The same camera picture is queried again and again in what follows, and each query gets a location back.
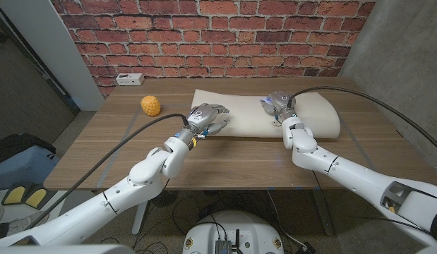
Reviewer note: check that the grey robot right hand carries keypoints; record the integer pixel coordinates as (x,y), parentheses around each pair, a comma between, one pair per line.
(280,104)

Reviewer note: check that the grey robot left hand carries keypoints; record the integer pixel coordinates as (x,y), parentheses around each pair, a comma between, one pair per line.
(204,118)

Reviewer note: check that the cream memory foam sheet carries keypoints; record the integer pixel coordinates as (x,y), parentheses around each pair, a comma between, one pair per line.
(250,116)

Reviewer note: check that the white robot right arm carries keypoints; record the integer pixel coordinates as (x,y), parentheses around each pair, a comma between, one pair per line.
(366,180)

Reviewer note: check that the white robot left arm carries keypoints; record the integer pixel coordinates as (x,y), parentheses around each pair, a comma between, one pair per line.
(98,208)

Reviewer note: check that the yellow toy pineapple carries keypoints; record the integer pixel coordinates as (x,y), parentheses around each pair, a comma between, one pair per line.
(150,105)

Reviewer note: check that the red brick printed backdrop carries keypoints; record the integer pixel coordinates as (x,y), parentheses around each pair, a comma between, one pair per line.
(204,35)

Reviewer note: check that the white power strip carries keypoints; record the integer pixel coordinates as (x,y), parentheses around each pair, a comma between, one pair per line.
(130,79)

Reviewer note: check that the black round floor object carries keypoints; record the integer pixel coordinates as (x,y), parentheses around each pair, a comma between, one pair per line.
(165,199)

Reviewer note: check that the grey table leg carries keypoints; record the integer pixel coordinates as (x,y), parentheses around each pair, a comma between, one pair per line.
(324,215)

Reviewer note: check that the white robot torso base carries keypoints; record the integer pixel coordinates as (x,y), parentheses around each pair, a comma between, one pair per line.
(250,229)

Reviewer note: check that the white table leg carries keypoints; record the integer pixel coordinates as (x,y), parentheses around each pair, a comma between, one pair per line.
(138,220)

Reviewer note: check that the black antenna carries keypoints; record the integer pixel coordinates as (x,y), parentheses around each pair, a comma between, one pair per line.
(237,240)

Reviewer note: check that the small grey electronics box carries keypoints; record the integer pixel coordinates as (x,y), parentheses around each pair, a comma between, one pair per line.
(223,247)

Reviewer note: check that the black yellow slipper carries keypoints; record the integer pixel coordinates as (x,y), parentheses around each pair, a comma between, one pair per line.
(36,198)
(14,195)

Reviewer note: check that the blue storage container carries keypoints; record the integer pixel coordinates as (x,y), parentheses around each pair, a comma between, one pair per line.
(20,169)

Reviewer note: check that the black bag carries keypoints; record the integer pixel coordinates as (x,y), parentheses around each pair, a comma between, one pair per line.
(13,144)

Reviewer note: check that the grey sneaker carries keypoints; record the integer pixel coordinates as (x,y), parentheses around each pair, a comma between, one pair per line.
(17,224)

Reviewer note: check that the white wall panel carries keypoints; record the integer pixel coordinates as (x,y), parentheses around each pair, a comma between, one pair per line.
(45,42)

